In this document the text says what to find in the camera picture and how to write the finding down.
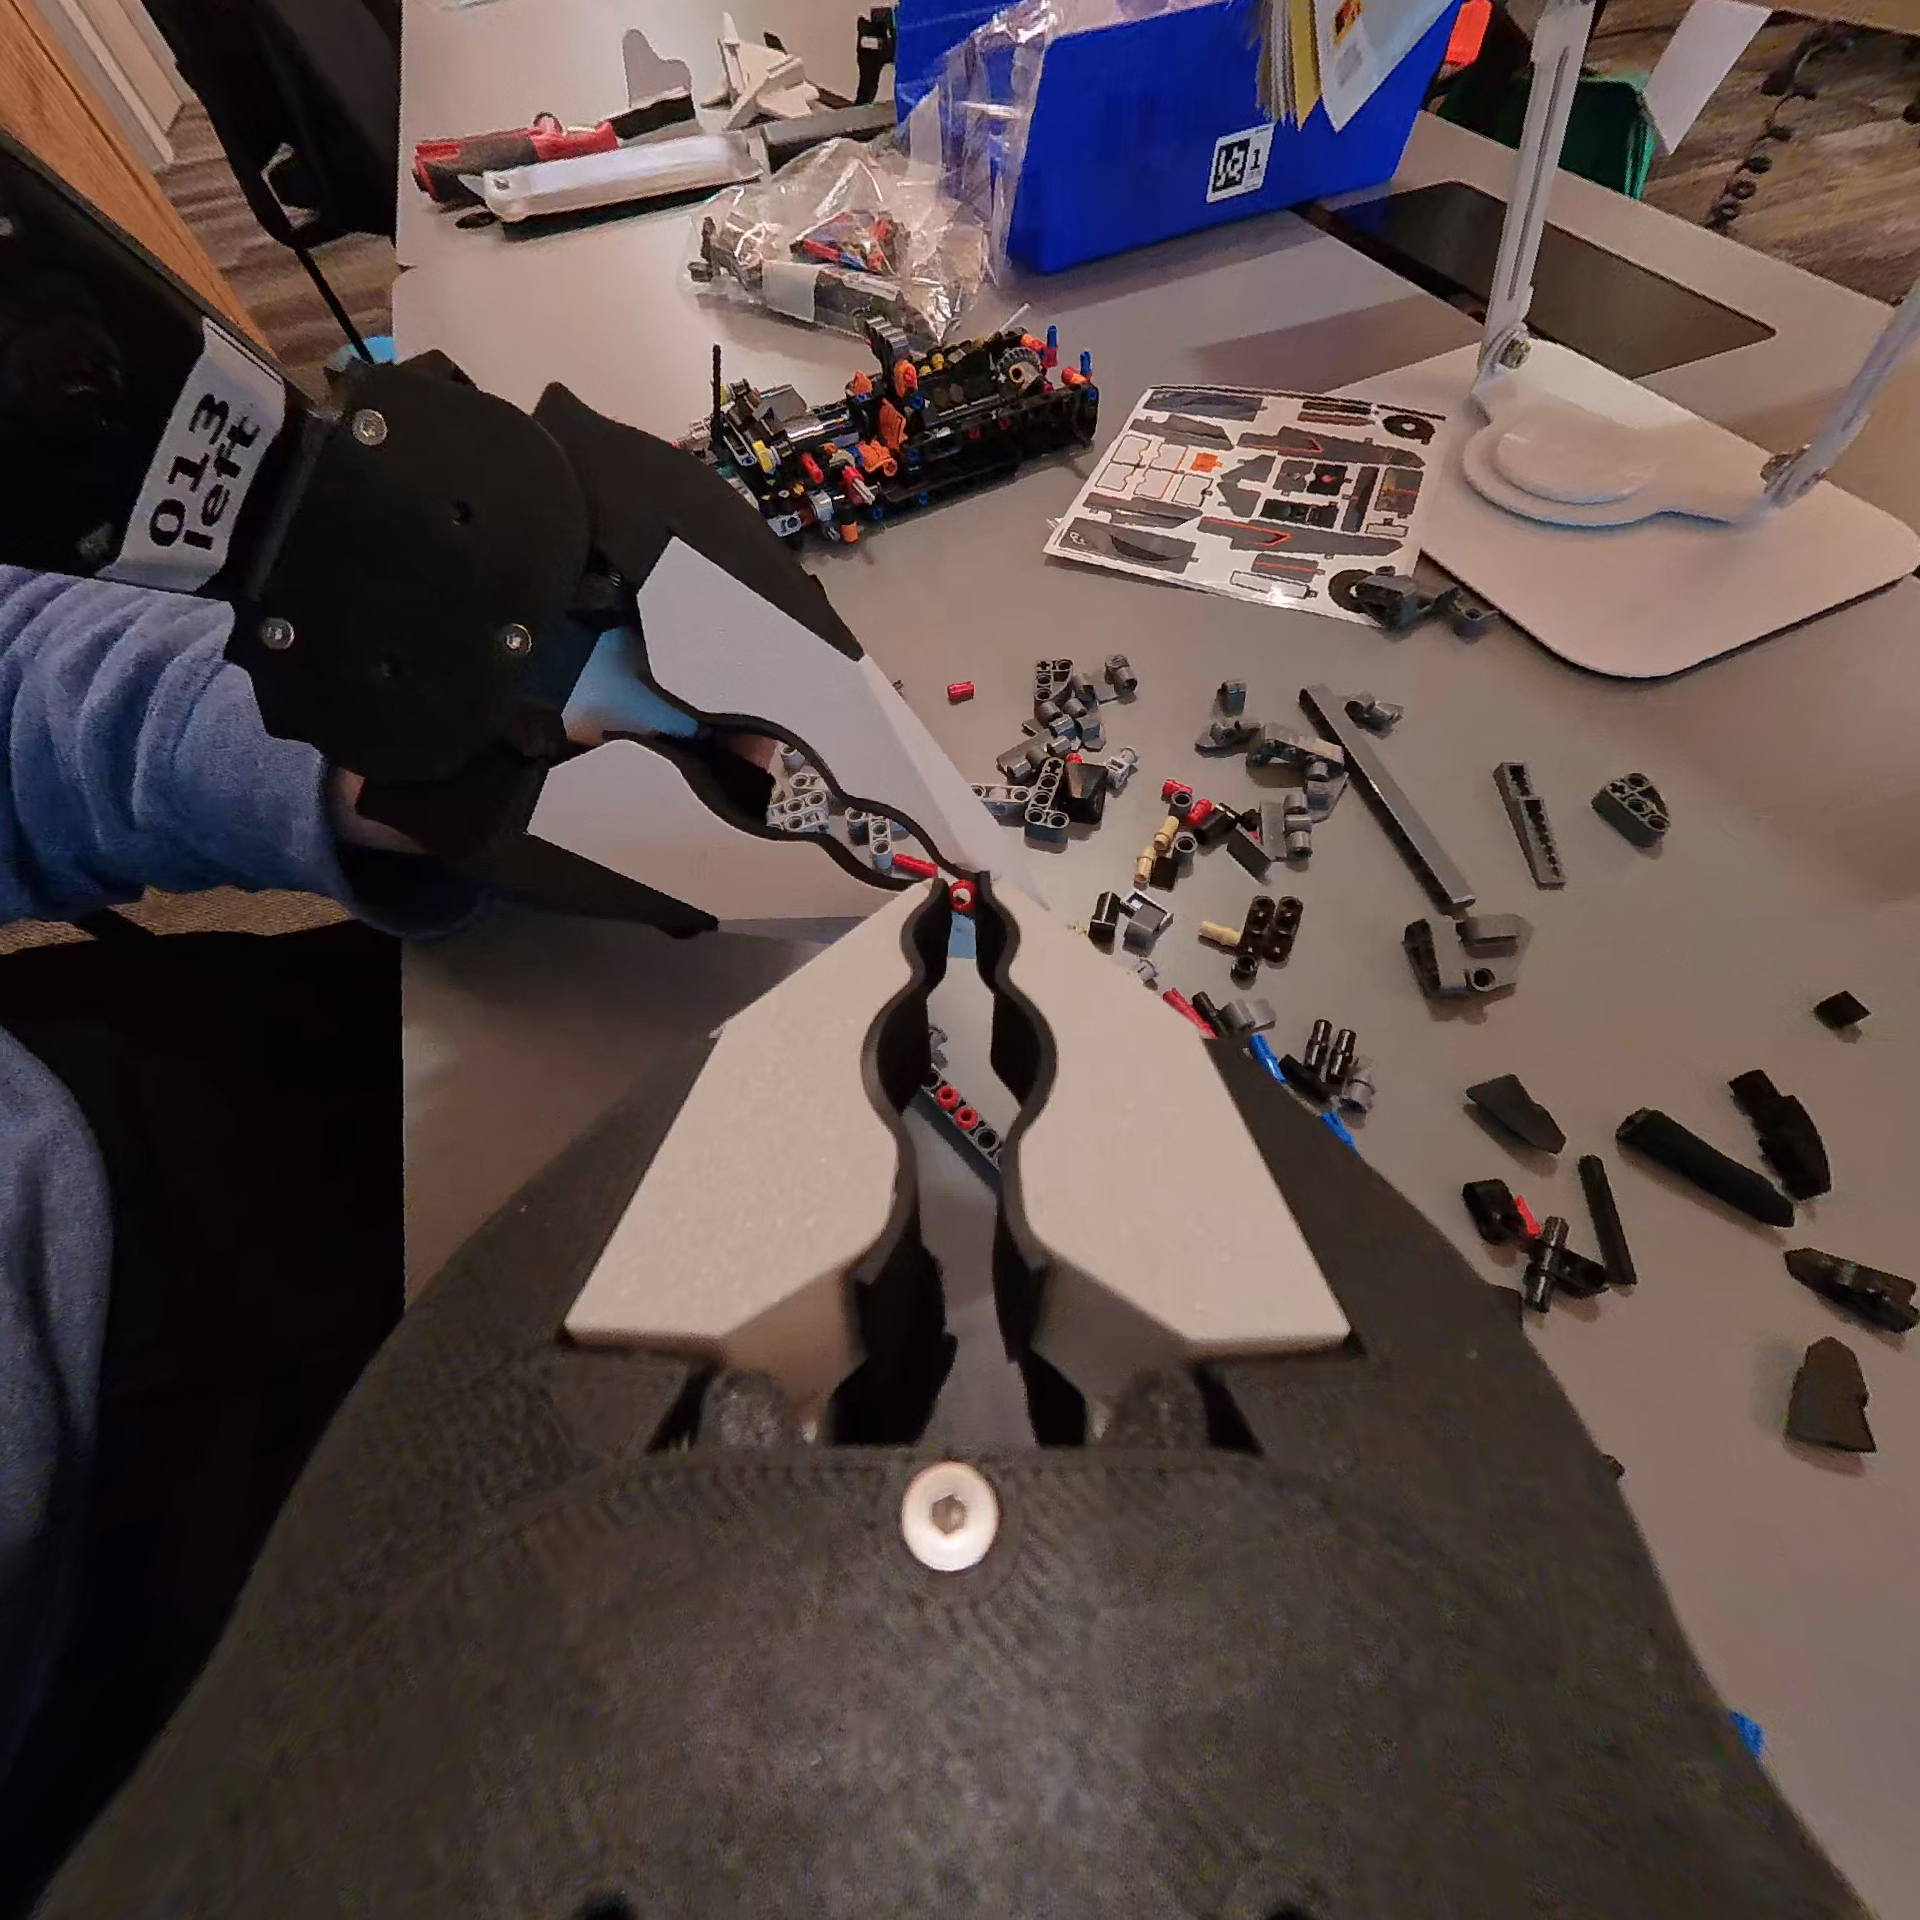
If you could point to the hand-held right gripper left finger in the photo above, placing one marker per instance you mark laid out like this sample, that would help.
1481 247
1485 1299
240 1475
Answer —
750 1202

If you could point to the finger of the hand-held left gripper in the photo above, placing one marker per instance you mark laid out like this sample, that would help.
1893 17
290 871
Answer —
781 662
753 827

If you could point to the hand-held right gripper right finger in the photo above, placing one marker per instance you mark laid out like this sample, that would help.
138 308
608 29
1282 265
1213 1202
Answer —
1171 1202

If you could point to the dark grey pinned lego beam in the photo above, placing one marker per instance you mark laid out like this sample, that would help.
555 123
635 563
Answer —
961 1110

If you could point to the person's left forearm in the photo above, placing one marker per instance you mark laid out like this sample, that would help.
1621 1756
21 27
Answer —
136 750

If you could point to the light grey T-shaped lego beam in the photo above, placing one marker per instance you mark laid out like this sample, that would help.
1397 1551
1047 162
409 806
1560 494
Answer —
869 828

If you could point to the partly built lego car chassis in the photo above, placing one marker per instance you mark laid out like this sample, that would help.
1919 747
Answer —
901 421

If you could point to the dark grey hollow lego brick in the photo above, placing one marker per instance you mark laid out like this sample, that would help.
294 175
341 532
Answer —
1147 926

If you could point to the dark grey angled lego beam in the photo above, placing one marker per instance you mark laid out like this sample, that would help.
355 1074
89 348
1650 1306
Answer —
1037 788

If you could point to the short black lego beam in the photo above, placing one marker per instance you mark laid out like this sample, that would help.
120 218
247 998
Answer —
1271 931

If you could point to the black lego connector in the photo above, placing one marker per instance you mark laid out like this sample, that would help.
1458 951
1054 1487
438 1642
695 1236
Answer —
1106 913

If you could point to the black lego wedge piece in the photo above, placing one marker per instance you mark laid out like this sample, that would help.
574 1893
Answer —
1083 793

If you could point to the long tan lego axle pin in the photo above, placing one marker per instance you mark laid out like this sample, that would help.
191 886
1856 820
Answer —
1155 868

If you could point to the black lego pin connector assembly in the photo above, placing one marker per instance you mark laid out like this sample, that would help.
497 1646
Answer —
1545 1267

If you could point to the small mixed lego connector cluster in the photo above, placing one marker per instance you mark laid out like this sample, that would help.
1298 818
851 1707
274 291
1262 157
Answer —
1185 797

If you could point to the clear bag of lego parts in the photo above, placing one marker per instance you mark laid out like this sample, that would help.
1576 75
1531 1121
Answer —
840 254

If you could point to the black lego axle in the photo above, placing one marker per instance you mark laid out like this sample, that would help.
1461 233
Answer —
1607 1223

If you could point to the long dark grey lego beam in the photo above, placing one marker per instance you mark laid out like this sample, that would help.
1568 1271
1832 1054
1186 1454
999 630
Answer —
1395 810

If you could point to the cluster of grey lego brackets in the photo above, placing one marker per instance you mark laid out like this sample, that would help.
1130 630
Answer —
1277 743

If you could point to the lego sticker sheet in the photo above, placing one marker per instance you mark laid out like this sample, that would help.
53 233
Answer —
1245 494

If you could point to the dark grey toothed lego piece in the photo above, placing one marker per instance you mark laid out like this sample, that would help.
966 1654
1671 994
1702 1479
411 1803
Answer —
1530 827

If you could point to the black rounded lego beam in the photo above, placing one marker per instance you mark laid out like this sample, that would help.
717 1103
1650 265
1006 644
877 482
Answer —
1633 810

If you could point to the dark grey lego connector pair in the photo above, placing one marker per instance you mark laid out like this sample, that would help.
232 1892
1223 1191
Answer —
1395 598

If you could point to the blue lego pin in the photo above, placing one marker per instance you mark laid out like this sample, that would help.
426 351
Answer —
1751 1739

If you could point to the person's left hand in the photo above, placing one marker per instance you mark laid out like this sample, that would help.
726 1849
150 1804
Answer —
376 820

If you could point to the cluster of dark grey connectors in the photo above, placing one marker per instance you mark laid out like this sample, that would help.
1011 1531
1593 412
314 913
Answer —
1072 692

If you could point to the red and black object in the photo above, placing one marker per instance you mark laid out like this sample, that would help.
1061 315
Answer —
510 149

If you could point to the black chair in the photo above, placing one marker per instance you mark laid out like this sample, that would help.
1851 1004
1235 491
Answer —
285 91

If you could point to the white paper model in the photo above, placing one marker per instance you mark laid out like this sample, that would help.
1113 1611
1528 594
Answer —
757 83
653 76

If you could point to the blue plastic bin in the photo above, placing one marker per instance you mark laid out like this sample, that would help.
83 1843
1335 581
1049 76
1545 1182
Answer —
1109 165

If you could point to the person's blue sweater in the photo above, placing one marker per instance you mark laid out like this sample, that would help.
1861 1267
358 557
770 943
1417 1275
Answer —
45 1349

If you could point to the white stand with round base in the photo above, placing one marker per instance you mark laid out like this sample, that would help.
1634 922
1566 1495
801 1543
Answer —
1576 465

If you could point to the paper booklets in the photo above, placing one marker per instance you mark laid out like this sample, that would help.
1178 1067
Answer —
1349 60

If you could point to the white flat base board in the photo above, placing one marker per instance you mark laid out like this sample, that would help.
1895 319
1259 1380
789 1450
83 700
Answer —
1725 586

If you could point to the white paper sheet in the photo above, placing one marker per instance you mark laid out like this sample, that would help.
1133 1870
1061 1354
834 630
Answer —
1703 45

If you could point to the grey and black lego bracket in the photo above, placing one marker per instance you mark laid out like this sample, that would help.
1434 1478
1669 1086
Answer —
1448 962

